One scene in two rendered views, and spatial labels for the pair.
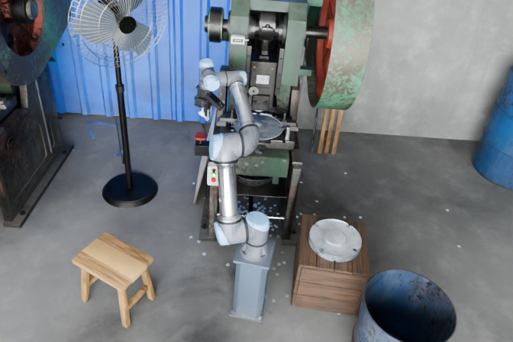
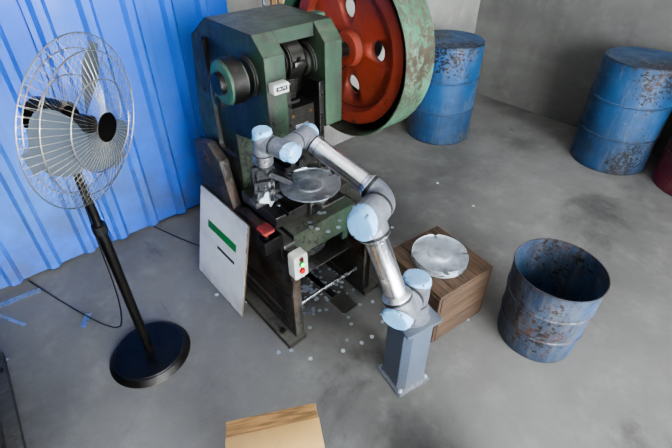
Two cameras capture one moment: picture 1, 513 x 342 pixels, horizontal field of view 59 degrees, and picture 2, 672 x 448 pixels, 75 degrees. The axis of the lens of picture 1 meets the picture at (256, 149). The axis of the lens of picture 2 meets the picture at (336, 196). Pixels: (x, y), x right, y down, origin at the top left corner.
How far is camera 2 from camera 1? 1.33 m
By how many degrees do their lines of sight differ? 31
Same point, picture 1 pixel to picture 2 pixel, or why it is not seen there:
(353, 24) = (417, 20)
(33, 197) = not seen: outside the picture
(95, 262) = not seen: outside the picture
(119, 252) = (272, 430)
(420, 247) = (454, 223)
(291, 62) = (332, 93)
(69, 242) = not seen: outside the picture
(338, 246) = (451, 258)
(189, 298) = (349, 414)
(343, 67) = (417, 73)
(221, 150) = (378, 223)
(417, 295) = (534, 258)
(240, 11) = (270, 49)
